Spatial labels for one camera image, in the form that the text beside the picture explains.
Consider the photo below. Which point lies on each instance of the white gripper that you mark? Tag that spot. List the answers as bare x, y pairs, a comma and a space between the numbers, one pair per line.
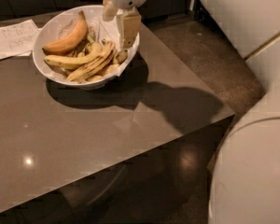
128, 23

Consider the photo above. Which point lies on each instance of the spotted yellow banana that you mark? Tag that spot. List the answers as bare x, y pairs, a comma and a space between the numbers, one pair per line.
91, 68

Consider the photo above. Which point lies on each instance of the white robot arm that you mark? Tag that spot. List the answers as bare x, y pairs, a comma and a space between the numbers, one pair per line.
245, 187

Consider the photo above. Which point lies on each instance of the large orange-yellow banana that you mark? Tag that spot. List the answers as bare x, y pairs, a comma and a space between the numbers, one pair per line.
70, 41

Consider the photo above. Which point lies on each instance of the small banana at right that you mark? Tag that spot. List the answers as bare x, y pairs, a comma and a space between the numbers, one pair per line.
120, 57

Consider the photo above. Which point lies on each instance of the small banana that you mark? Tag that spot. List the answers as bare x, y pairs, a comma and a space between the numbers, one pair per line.
94, 78
120, 57
108, 69

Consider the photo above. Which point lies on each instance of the small banana lower middle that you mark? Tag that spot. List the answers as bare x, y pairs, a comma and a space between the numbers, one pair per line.
108, 69

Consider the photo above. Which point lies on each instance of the white bowl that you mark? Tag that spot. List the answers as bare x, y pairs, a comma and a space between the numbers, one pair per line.
61, 25

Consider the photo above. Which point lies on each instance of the small banana at bottom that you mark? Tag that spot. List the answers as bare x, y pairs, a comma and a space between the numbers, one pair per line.
94, 78

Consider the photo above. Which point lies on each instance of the long yellow banana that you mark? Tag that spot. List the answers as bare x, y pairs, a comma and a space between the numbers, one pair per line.
74, 62

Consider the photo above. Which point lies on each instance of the printed paper sheet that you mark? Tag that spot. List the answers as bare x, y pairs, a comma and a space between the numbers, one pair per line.
17, 39

